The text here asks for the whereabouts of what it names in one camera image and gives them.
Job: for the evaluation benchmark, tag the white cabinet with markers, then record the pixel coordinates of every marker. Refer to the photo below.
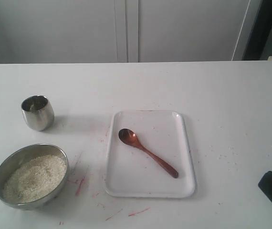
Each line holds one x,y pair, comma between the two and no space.
68,31

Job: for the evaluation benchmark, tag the brown wooden spoon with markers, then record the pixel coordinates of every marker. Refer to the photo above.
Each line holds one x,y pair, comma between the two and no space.
128,137

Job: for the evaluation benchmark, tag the small steel cup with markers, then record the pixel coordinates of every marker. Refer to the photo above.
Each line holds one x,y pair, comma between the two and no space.
37,112

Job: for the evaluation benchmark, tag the steel bowl of rice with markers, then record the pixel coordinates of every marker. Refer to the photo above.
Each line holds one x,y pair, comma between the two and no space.
33,176

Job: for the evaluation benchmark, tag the white rectangular tray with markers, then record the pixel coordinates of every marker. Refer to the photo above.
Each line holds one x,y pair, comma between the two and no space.
130,172

